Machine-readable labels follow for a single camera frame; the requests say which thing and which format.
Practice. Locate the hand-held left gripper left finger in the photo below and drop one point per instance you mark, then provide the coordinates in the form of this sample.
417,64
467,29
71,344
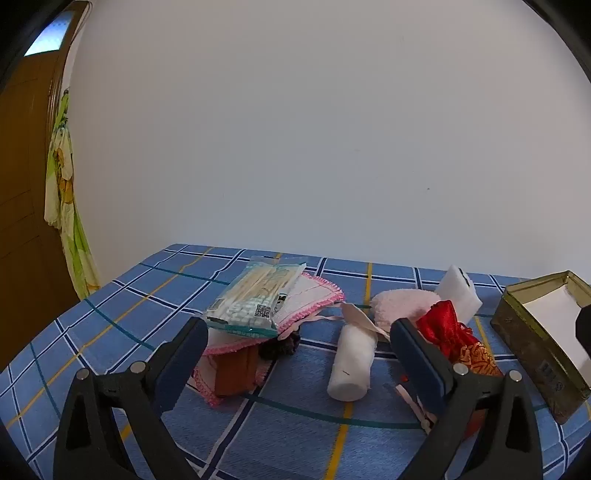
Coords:
184,360

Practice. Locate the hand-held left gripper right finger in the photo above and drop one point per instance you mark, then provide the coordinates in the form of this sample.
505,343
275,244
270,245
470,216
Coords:
422,364

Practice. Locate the red satin pouch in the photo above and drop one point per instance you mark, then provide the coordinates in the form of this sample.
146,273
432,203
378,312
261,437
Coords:
445,330

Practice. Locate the orange brown sponge block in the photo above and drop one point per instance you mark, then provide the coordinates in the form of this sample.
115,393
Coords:
233,371

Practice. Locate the gold tin box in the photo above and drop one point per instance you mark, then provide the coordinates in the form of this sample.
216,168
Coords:
526,341

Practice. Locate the white towel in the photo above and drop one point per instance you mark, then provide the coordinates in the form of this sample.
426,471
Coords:
351,360

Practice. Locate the pale pink cloth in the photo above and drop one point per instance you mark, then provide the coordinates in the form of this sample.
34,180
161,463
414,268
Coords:
360,318

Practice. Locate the white foam block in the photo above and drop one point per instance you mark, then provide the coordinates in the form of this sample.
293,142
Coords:
455,290

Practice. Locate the clear plastic bag of sticks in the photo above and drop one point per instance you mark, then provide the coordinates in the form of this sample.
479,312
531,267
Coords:
258,286

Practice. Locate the white cloth with pink trim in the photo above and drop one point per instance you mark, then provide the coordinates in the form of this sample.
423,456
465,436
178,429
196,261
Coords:
309,293

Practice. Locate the white paper sheet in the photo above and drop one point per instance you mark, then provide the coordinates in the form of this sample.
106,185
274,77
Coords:
554,314

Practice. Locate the pale pink ribbon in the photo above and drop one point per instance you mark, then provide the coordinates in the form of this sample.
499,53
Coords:
413,404

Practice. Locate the pink fluffy puff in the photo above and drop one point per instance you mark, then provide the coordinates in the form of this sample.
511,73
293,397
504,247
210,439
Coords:
401,307

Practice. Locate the blue plaid bedsheet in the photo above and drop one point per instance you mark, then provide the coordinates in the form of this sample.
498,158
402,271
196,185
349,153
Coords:
138,300

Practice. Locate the dark purple scrunchie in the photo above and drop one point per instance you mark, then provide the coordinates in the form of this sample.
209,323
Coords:
279,347

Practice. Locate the green yellow hanging cloth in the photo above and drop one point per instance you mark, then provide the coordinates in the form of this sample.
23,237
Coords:
62,198

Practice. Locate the brown wooden door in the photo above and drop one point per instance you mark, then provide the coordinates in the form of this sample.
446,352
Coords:
23,184

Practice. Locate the door transom window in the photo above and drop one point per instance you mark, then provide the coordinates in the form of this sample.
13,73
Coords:
48,34

